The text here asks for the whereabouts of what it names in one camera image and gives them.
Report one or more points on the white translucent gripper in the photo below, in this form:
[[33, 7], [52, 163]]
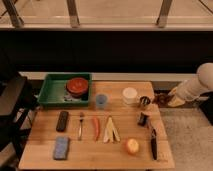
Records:
[[186, 91]]

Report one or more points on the dark red grape bunch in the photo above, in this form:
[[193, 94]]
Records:
[[161, 99]]

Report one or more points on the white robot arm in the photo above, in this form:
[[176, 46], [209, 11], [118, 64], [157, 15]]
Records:
[[204, 76]]

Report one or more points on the white paper cup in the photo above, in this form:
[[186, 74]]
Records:
[[129, 95]]

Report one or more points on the blue plastic cup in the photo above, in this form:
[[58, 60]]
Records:
[[101, 101]]

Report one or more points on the small black cylinder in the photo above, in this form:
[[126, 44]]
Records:
[[143, 119]]

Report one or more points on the orange fruit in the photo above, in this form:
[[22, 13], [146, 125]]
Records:
[[132, 146]]

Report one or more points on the orange carrot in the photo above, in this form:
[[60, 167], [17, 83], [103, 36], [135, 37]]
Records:
[[96, 124]]

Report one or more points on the metal fork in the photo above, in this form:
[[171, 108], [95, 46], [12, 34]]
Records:
[[80, 126]]

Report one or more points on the red bowl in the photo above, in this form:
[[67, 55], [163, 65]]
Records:
[[77, 86]]

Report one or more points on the green plastic tray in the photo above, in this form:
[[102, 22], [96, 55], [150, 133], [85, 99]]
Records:
[[54, 94]]

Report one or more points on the black remote control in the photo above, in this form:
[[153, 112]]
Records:
[[62, 121]]

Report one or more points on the blue sponge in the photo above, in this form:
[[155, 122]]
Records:
[[61, 148]]

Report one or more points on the black side cart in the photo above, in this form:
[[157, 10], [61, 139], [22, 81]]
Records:
[[16, 101]]

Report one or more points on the black handled peeler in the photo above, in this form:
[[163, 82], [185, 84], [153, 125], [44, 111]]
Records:
[[153, 140]]

